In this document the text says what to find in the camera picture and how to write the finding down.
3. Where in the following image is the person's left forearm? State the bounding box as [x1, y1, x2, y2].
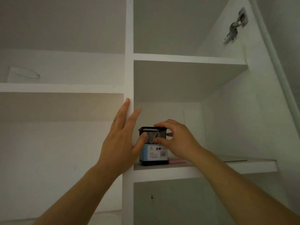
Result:
[32, 161, 127, 225]

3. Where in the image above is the pink flat object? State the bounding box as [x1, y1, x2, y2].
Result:
[168, 157, 188, 164]

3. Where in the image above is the person's left hand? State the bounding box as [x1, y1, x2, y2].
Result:
[97, 97, 148, 178]

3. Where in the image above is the person's right hand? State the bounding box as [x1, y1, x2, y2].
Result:
[152, 119, 202, 163]

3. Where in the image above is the black mesh pen holder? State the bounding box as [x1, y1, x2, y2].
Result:
[138, 126, 170, 166]

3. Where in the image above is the person's right forearm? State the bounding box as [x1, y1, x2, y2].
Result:
[187, 147, 300, 225]

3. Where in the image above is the white cabinet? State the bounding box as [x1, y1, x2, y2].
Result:
[0, 0, 300, 225]

